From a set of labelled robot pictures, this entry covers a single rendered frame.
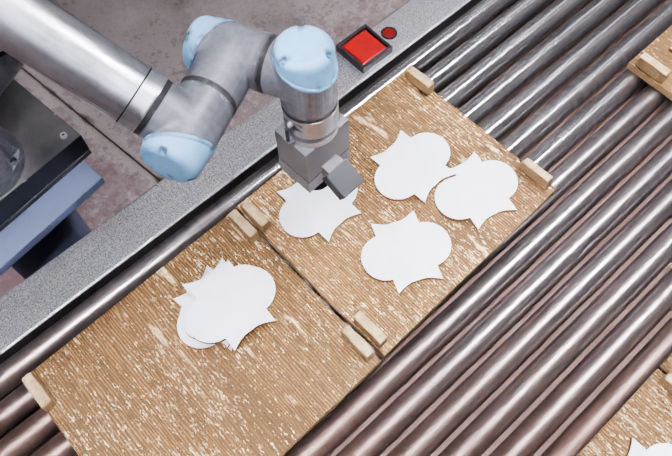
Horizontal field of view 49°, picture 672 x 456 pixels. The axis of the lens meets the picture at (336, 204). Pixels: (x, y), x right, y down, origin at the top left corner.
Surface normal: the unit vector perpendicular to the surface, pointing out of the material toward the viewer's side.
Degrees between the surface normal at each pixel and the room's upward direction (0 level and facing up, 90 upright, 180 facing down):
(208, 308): 0
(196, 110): 30
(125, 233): 0
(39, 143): 2
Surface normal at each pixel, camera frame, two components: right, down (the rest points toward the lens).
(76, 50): 0.38, -0.02
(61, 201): -0.02, -0.46
